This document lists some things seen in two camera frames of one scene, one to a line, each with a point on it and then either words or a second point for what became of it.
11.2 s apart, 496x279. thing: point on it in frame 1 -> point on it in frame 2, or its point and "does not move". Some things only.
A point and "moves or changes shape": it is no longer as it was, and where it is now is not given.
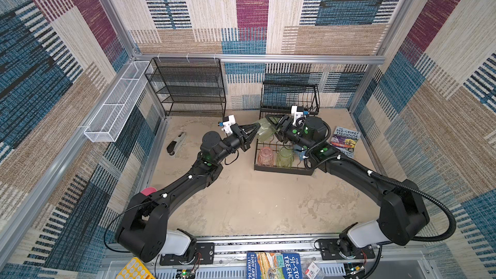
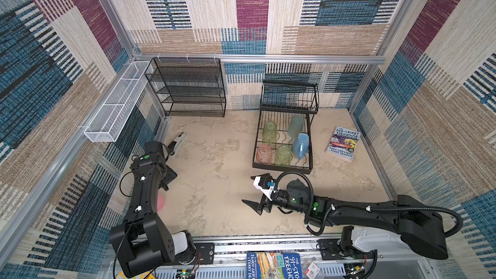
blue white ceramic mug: [299, 150] does not move
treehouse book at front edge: [273, 265] does not move
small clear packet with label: [312, 269] does not move
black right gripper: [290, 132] -> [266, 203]
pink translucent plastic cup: [265, 157] does not move
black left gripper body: [237, 137] -> [168, 176]
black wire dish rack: [271, 153] does not move
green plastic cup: [266, 130] moves or changes shape
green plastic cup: [285, 158] does not move
